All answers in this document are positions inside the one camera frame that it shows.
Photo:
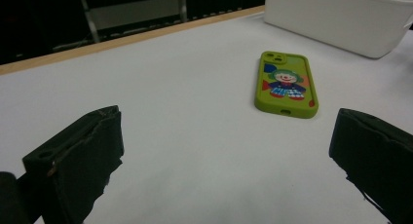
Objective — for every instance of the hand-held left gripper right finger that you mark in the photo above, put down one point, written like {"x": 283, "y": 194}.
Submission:
{"x": 380, "y": 152}

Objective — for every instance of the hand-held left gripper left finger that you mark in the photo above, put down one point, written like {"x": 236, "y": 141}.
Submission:
{"x": 81, "y": 152}

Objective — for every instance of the white plastic bin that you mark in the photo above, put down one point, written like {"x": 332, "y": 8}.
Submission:
{"x": 341, "y": 19}

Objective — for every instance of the white table mat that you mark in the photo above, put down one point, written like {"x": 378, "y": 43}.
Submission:
{"x": 195, "y": 87}

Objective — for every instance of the white metal stand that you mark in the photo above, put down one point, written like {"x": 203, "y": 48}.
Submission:
{"x": 136, "y": 13}

